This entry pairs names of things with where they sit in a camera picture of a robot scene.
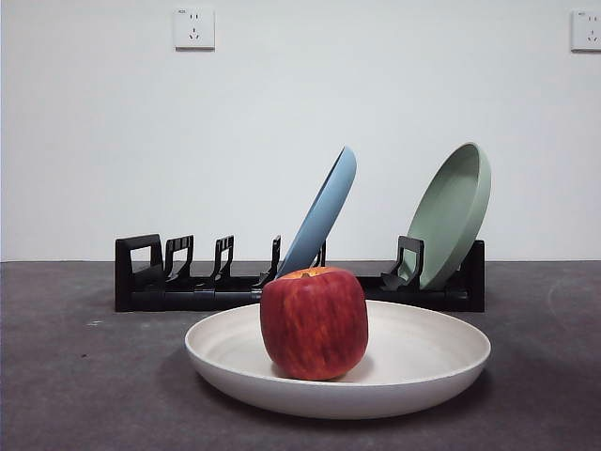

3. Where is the black plate rack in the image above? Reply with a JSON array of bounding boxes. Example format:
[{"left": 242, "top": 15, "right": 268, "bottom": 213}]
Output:
[{"left": 115, "top": 233, "right": 486, "bottom": 314}]

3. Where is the blue plate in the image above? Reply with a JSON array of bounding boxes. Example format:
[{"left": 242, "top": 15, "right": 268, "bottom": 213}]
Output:
[{"left": 276, "top": 146, "right": 358, "bottom": 279}]

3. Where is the cream yellow plate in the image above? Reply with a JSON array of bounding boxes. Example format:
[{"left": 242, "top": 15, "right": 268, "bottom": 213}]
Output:
[{"left": 184, "top": 300, "right": 493, "bottom": 421}]

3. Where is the red apple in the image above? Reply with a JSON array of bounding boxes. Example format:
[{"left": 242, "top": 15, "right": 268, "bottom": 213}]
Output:
[{"left": 259, "top": 266, "right": 370, "bottom": 381}]

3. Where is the white wall socket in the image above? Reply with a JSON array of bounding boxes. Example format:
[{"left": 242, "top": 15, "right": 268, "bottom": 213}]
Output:
[
  {"left": 570, "top": 9, "right": 601, "bottom": 53},
  {"left": 175, "top": 8, "right": 217, "bottom": 52}
]

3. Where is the pale green plate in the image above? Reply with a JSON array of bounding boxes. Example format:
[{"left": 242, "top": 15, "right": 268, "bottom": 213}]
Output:
[{"left": 406, "top": 142, "right": 493, "bottom": 291}]

